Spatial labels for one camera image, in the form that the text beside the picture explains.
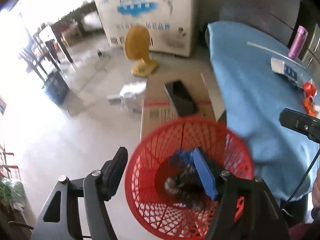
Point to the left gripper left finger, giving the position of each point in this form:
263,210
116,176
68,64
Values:
113,173

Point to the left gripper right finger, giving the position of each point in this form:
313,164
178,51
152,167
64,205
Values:
209,173

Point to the orange snack wrapper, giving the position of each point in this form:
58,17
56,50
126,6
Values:
308,105

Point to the black plastic trash bag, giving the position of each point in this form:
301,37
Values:
187,188

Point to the red plastic bag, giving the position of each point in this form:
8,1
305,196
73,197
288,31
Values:
310,89

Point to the blue plastic bag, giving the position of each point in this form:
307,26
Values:
183,159

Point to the red mesh trash basket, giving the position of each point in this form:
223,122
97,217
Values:
162,187

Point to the person's right hand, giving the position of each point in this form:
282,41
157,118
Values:
316,197

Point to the silver refrigerator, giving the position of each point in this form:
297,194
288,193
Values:
310,52

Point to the blue tablecloth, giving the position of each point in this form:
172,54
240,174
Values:
254,97

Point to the white power strip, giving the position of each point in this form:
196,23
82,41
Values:
130,97

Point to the cardboard box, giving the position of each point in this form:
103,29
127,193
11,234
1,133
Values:
158,109

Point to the purple thermos bottle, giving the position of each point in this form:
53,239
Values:
298,43

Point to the black smartphone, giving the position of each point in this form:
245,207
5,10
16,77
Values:
180,98

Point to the white thin rod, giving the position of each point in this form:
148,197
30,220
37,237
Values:
273,52

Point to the potted green plant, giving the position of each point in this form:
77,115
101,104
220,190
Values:
12,194

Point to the dark blue plastic crate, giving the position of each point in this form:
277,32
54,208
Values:
55,88

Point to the grey cabinet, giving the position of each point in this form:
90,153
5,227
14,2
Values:
277,18

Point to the yellow desk fan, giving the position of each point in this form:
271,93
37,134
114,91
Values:
136,47

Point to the wooden chair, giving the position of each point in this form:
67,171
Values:
34,53

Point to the dark wooden table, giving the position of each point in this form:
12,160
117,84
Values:
66,21

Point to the white chest freezer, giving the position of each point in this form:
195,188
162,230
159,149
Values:
171,23

